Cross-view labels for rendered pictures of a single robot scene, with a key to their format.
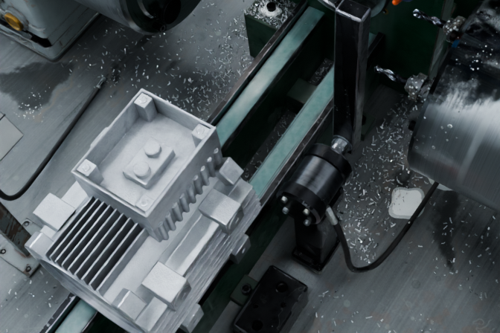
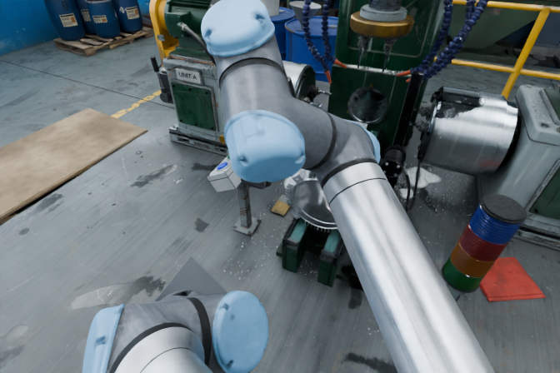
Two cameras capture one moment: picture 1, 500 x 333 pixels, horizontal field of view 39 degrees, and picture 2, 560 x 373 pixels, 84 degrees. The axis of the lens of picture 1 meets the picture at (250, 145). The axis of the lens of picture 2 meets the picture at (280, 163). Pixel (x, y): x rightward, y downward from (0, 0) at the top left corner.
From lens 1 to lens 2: 0.54 m
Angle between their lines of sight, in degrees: 25
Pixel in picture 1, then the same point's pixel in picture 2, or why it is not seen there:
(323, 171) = (398, 152)
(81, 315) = (299, 230)
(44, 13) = not seen: hidden behind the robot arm
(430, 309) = (436, 227)
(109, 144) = not seen: hidden behind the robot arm
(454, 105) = (447, 117)
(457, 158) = (451, 140)
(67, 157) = (253, 191)
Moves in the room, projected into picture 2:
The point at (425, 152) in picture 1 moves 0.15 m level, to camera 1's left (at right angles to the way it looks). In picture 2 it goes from (436, 141) to (391, 151)
